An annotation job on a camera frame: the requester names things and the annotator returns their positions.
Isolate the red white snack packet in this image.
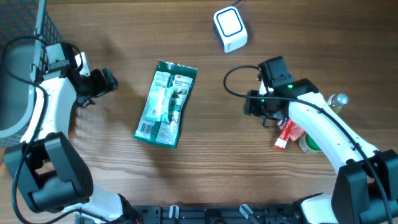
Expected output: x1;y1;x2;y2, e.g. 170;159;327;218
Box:
274;119;295;150

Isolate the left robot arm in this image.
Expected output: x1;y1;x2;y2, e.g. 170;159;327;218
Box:
4;42;142;223

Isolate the white barcode scanner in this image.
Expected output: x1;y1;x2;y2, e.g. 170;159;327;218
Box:
213;6;248;54

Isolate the red tissue pack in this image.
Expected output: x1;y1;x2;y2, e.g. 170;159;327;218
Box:
277;120;306;142

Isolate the right camera cable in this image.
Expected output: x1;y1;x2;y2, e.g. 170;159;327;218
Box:
223;65;394;224

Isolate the yellow oil bottle silver cap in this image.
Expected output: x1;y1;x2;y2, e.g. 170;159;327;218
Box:
327;93;348;114

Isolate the left camera cable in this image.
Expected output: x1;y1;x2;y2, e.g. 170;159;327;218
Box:
0;35;85;224

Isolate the camera cable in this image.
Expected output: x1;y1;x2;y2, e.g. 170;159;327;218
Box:
0;35;85;224
223;65;394;224

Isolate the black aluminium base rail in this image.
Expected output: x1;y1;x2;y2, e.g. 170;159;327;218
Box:
75;204;353;224

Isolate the green lid jar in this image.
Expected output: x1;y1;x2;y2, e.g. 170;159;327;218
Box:
299;133;322;154

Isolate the grey plastic mesh basket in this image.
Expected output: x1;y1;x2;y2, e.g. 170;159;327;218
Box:
1;0;62;147

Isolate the green foil packet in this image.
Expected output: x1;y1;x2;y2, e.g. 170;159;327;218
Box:
133;60;197;148

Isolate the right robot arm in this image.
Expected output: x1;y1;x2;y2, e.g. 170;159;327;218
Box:
246;56;397;223

